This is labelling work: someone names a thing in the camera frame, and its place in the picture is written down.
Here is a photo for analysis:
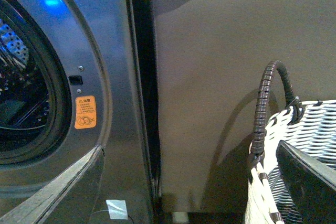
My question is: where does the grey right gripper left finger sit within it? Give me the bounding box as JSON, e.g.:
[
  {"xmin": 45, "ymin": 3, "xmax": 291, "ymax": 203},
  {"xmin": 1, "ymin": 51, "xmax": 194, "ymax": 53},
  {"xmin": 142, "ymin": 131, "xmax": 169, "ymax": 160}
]
[{"xmin": 1, "ymin": 145, "xmax": 101, "ymax": 223}]

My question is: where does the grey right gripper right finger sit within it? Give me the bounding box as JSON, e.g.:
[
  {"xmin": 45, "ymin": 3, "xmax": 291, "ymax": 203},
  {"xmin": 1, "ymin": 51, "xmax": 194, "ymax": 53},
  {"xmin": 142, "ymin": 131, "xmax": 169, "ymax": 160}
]
[{"xmin": 276, "ymin": 141, "xmax": 335, "ymax": 223}]

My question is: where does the grey front-load washing machine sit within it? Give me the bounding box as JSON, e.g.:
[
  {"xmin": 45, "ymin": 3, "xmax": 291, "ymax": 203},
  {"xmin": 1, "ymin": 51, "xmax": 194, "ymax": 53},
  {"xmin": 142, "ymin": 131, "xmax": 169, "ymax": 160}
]
[{"xmin": 1, "ymin": 0, "xmax": 154, "ymax": 223}]

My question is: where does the white woven laundry basket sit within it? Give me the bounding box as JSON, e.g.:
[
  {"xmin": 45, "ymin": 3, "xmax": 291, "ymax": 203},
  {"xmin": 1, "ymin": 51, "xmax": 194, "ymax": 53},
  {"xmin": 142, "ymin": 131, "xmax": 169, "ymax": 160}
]
[{"xmin": 244, "ymin": 100, "xmax": 335, "ymax": 223}]

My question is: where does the white paper label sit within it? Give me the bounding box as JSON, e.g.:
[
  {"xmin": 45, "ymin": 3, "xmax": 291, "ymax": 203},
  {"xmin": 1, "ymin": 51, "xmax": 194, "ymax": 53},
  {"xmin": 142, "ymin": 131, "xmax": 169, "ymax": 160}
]
[{"xmin": 106, "ymin": 199, "xmax": 129, "ymax": 220}]

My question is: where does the orange warning sticker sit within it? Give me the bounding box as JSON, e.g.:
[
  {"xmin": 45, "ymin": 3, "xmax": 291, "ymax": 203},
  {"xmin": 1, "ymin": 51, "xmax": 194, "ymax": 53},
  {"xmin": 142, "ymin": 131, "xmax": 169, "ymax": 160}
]
[{"xmin": 75, "ymin": 95, "xmax": 97, "ymax": 130}]

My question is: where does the grey side panel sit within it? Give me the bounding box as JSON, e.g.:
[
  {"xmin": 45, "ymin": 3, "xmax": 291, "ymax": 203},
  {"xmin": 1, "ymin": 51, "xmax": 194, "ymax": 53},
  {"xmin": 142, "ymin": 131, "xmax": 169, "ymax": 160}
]
[{"xmin": 153, "ymin": 0, "xmax": 335, "ymax": 213}]

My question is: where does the brown wrapped basket handle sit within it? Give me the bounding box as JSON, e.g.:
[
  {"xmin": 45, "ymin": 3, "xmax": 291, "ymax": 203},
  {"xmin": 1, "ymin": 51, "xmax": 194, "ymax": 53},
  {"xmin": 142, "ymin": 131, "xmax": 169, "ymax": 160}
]
[{"xmin": 247, "ymin": 60, "xmax": 304, "ymax": 166}]

